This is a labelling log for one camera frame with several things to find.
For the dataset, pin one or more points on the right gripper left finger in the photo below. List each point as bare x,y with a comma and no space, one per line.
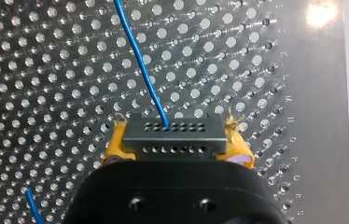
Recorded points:
115,146

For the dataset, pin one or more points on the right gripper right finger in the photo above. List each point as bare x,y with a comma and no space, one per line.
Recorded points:
237,146

